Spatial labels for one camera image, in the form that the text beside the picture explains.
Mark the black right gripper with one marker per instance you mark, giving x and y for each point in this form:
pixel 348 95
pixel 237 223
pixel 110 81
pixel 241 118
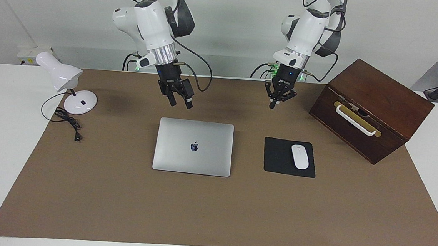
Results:
pixel 172 79

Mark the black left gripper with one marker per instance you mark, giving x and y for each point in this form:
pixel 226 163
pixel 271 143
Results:
pixel 282 83

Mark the silver apple laptop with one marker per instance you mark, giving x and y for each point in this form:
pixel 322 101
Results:
pixel 185 159

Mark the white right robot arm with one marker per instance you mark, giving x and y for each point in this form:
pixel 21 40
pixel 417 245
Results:
pixel 152 22

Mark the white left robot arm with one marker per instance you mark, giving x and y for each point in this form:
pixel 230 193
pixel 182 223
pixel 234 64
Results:
pixel 310 29

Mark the black mouse pad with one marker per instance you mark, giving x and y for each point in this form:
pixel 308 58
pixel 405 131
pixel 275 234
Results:
pixel 278 158

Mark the white computer mouse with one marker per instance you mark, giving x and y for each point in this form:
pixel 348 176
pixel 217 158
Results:
pixel 300 157

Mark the brown table mat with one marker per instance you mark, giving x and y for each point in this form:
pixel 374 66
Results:
pixel 197 214

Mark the dark brown wooden box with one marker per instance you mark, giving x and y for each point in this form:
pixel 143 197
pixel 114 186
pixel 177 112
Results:
pixel 393 108

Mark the white desk lamp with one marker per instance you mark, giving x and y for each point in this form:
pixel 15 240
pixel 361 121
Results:
pixel 58 71

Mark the white wall power outlet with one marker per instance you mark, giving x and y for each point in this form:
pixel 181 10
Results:
pixel 27 53

